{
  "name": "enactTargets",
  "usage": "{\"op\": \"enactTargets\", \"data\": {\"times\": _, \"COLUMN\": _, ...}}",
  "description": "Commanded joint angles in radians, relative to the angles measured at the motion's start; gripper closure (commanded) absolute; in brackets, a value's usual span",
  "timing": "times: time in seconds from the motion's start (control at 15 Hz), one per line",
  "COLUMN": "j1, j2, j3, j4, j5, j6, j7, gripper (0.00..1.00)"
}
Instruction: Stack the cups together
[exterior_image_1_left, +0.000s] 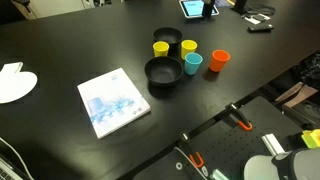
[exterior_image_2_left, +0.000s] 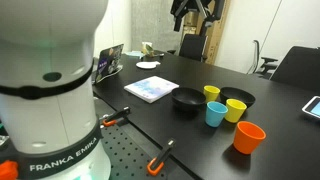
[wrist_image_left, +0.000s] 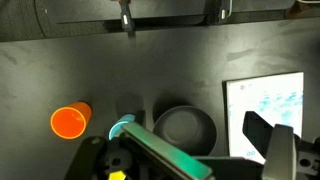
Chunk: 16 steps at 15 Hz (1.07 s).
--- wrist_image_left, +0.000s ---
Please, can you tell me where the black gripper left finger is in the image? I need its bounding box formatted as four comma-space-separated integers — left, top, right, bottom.
66, 121, 214, 180

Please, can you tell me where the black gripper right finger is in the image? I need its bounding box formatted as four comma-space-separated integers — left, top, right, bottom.
242, 110, 320, 180

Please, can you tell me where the orange plastic cup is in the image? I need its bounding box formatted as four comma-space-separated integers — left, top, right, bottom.
49, 101, 93, 140

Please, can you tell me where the large black bowl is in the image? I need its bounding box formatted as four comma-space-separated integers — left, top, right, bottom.
152, 105, 218, 157

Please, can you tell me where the white and blue book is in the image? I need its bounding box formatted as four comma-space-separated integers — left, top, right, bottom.
222, 71, 305, 165

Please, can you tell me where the blue plastic cup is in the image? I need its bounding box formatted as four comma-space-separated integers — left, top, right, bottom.
108, 113, 137, 141

